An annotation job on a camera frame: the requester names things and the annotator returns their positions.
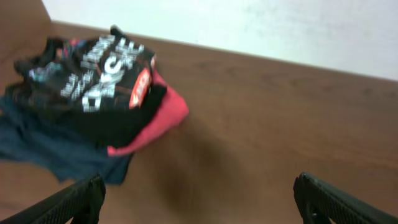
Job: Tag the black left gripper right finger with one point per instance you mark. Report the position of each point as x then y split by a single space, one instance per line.
320 202

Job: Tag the black orange-patterned jersey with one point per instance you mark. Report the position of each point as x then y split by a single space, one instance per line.
105 74

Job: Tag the folded black shirt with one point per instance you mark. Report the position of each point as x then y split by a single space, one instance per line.
115 128

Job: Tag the folded red shirt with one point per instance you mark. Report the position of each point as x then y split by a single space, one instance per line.
172 112

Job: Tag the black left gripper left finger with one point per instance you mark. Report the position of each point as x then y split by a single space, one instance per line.
79 203

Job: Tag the folded navy blue shirt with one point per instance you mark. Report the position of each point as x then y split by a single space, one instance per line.
27 138

